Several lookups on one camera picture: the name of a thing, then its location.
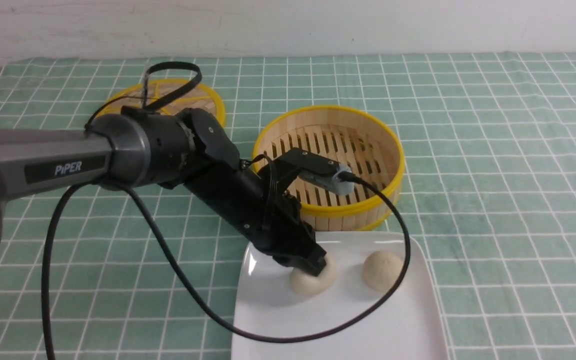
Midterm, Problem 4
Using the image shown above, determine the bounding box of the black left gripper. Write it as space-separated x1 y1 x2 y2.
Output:
228 196 327 277

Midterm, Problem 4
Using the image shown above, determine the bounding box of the steamed bun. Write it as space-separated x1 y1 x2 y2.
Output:
361 250 403 294
289 253 338 297

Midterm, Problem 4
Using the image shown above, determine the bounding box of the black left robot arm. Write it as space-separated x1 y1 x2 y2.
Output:
0 108 326 276

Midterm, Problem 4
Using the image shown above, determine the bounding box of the white square plate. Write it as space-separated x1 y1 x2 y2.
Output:
231 231 450 360

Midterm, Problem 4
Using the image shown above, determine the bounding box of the yellow bamboo steamer basket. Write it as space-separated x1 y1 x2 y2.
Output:
252 105 406 231

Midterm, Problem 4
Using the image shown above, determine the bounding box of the yellow bamboo steamer lid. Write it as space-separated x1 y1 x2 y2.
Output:
95 78 226 128

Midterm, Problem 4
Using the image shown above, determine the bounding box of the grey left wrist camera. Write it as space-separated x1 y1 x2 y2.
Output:
273 147 355 197

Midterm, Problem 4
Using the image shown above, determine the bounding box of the black left camera cable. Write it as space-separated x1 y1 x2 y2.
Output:
41 61 412 360

